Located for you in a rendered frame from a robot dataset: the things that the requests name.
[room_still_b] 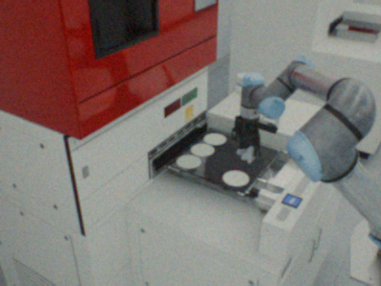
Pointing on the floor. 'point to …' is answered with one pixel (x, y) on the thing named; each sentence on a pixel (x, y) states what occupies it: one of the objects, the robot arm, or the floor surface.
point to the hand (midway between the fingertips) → (250, 159)
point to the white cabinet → (221, 274)
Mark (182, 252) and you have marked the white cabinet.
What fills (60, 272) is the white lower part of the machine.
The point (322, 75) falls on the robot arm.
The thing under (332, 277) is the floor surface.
